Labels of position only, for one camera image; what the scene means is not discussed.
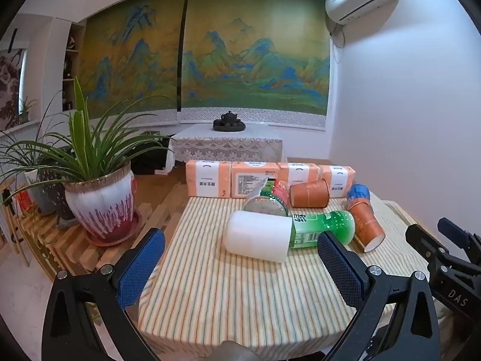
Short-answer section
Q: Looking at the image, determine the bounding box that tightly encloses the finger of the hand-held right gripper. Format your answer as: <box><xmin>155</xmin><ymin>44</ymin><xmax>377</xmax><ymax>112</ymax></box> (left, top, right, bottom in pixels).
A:
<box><xmin>437</xmin><ymin>217</ymin><xmax>481</xmax><ymax>257</ymax></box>
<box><xmin>405</xmin><ymin>224</ymin><xmax>450</xmax><ymax>268</ymax></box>

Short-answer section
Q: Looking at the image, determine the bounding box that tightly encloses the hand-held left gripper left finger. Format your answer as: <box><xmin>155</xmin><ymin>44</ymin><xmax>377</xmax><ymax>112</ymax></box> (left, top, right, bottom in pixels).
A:
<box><xmin>41</xmin><ymin>227</ymin><xmax>166</xmax><ymax>361</ymax></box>

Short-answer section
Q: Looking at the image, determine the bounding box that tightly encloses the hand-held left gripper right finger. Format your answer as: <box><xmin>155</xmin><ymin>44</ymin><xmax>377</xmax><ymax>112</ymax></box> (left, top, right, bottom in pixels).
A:
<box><xmin>317</xmin><ymin>230</ymin><xmax>441</xmax><ymax>361</ymax></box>

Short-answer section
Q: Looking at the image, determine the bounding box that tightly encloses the white cup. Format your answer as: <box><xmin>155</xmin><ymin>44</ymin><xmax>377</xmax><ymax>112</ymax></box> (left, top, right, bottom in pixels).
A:
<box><xmin>224</xmin><ymin>210</ymin><xmax>294</xmax><ymax>264</ymax></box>

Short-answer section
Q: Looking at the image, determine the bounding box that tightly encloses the orange paper cup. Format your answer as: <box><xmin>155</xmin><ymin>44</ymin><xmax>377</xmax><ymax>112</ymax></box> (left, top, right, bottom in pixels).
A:
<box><xmin>347</xmin><ymin>199</ymin><xmax>386</xmax><ymax>253</ymax></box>
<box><xmin>289</xmin><ymin>179</ymin><xmax>331</xmax><ymax>208</ymax></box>

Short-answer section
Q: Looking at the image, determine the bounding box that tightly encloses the pink plant saucer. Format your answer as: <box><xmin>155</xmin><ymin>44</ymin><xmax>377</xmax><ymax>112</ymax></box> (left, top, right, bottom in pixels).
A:
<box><xmin>86</xmin><ymin>210</ymin><xmax>144</xmax><ymax>248</ymax></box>

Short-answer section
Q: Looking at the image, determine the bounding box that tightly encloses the green plastic bottle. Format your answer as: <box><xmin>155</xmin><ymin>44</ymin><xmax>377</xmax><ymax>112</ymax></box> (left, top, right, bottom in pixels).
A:
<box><xmin>289</xmin><ymin>211</ymin><xmax>356</xmax><ymax>249</ymax></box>

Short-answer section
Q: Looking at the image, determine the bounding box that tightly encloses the wooden slatted bench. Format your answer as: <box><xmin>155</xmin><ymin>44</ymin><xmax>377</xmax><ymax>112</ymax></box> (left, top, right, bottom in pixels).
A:
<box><xmin>15</xmin><ymin>180</ymin><xmax>188</xmax><ymax>282</ymax></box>

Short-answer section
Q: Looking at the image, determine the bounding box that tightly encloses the spider plant in glazed pot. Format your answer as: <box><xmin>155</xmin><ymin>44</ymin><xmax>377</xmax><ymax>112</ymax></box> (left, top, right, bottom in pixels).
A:
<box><xmin>3</xmin><ymin>77</ymin><xmax>174</xmax><ymax>244</ymax></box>

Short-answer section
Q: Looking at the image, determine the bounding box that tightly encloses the orange tissue pack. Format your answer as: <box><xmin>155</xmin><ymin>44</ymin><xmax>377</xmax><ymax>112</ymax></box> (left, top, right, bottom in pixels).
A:
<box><xmin>230</xmin><ymin>161</ymin><xmax>279</xmax><ymax>199</ymax></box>
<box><xmin>185</xmin><ymin>160</ymin><xmax>232</xmax><ymax>198</ymax></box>
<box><xmin>319</xmin><ymin>165</ymin><xmax>356</xmax><ymax>198</ymax></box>
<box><xmin>277</xmin><ymin>162</ymin><xmax>321</xmax><ymax>189</ymax></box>

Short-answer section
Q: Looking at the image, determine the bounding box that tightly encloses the dark plant pot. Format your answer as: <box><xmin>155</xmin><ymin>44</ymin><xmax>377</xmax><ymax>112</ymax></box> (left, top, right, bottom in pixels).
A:
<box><xmin>53</xmin><ymin>180</ymin><xmax>80</xmax><ymax>231</ymax></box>

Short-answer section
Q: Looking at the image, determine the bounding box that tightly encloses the striped tablecloth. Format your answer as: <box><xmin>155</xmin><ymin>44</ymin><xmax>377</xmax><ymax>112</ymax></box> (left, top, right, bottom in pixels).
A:
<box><xmin>137</xmin><ymin>192</ymin><xmax>455</xmax><ymax>351</ymax></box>

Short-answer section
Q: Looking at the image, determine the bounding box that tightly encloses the black bag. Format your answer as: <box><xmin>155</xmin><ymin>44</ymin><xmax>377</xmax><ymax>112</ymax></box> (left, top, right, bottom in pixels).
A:
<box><xmin>130</xmin><ymin>134</ymin><xmax>174</xmax><ymax>176</ymax></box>

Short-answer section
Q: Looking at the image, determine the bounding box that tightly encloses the spider plant in grey pot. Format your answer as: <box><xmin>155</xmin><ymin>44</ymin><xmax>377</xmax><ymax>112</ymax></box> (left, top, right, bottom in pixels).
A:
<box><xmin>0</xmin><ymin>90</ymin><xmax>78</xmax><ymax>216</ymax></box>

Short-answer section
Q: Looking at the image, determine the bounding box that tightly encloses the low table with lace cloth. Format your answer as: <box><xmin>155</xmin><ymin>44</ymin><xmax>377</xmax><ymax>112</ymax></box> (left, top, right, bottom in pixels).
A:
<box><xmin>167</xmin><ymin>123</ymin><xmax>283</xmax><ymax>171</ymax></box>

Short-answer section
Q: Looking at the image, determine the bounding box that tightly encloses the black tea tray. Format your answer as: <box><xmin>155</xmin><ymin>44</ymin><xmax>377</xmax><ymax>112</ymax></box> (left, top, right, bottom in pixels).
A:
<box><xmin>213</xmin><ymin>118</ymin><xmax>246</xmax><ymax>133</ymax></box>

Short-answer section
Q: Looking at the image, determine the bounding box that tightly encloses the small potted plant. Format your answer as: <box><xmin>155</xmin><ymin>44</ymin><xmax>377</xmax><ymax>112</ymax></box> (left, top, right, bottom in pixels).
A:
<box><xmin>17</xmin><ymin>97</ymin><xmax>39</xmax><ymax>125</ymax></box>

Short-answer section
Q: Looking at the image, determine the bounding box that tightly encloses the landscape wall painting panel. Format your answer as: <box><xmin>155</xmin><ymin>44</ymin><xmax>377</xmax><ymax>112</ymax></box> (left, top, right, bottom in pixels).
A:
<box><xmin>76</xmin><ymin>0</ymin><xmax>187</xmax><ymax>125</ymax></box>
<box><xmin>176</xmin><ymin>0</ymin><xmax>332</xmax><ymax>133</ymax></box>

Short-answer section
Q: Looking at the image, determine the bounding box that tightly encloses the wooden wall shelf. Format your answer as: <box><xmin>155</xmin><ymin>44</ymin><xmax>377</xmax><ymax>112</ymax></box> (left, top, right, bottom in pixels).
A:
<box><xmin>61</xmin><ymin>22</ymin><xmax>86</xmax><ymax>114</ymax></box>

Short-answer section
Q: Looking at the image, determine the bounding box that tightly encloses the hanging ink wall scroll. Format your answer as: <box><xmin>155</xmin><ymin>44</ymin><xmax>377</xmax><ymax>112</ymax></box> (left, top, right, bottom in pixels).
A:
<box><xmin>0</xmin><ymin>50</ymin><xmax>24</xmax><ymax>131</ymax></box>

